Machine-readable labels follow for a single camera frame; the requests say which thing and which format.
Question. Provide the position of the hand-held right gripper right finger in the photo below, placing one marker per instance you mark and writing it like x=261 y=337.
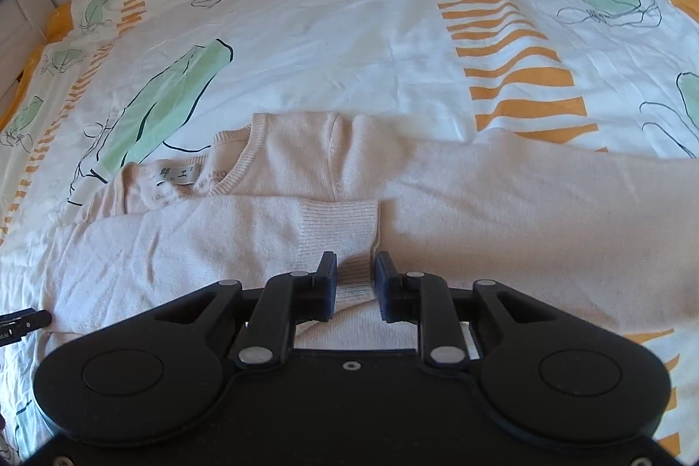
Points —
x=382 y=288

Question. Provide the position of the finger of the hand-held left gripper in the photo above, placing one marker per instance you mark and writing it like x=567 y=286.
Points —
x=27 y=321

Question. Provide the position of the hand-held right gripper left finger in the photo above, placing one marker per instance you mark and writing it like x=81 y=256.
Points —
x=329 y=287

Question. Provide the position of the pale pink knit sweater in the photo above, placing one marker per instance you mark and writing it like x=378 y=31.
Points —
x=491 y=226

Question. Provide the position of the leaf printed white quilt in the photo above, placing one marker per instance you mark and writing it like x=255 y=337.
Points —
x=327 y=7

